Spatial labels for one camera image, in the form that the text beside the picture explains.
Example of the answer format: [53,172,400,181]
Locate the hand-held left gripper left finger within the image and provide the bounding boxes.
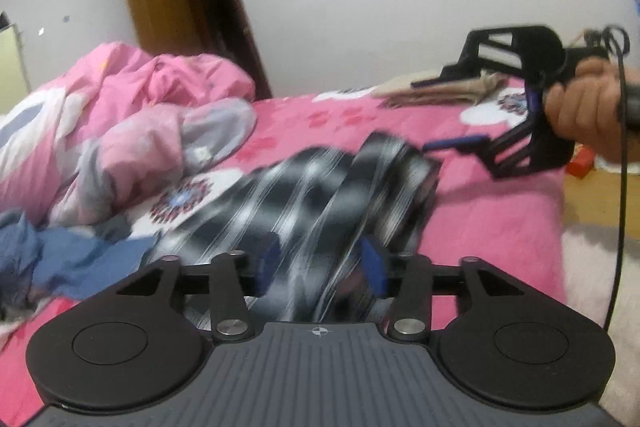
[115,232,282,344]

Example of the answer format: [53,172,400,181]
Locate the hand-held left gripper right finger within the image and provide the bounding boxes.
[361,237,522,344]

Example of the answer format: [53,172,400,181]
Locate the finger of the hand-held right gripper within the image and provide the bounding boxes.
[422,121,538,181]
[410,26,527,88]

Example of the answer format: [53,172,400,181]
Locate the black white plaid pants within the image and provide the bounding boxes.
[150,132,443,325]

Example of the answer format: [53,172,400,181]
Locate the person's right hand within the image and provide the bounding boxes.
[544,58,640,164]

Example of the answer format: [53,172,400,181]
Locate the folded beige pants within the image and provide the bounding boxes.
[372,74,506,110]

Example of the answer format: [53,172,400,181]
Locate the pink floral fleece blanket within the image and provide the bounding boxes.
[0,77,571,348]

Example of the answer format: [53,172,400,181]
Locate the red box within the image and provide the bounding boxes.
[567,144,596,180]

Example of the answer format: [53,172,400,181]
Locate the dark grey cloth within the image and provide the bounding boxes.
[92,213,132,244]

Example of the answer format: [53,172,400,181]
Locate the white fleece clothing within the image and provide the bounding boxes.
[560,222,640,427]

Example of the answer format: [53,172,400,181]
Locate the blue jeans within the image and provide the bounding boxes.
[0,209,161,303]

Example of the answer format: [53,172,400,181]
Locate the pink grey floral quilt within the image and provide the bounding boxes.
[0,42,258,228]

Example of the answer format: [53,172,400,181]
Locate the brown wooden door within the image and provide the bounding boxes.
[117,0,273,100]

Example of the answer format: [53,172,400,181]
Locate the pale yellow wardrobe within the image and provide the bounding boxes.
[0,12,31,112]

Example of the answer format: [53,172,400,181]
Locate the black cable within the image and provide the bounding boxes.
[585,26,632,333]

